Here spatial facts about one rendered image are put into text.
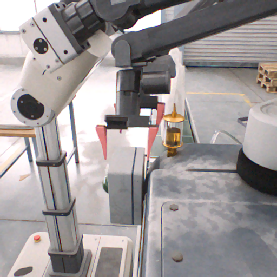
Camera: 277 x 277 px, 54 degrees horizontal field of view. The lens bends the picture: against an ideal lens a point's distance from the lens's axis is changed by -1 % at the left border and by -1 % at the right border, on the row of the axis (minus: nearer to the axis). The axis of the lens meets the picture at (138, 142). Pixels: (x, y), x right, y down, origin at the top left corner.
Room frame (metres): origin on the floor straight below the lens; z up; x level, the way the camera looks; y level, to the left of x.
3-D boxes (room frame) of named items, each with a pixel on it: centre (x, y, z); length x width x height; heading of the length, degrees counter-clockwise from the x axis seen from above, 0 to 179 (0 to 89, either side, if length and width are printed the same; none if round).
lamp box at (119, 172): (0.33, 0.02, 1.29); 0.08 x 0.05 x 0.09; 176
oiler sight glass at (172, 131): (0.34, -0.05, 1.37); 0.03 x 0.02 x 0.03; 176
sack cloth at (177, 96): (2.35, -0.31, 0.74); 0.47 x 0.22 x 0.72; 174
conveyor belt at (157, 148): (3.07, -0.36, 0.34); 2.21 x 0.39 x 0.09; 176
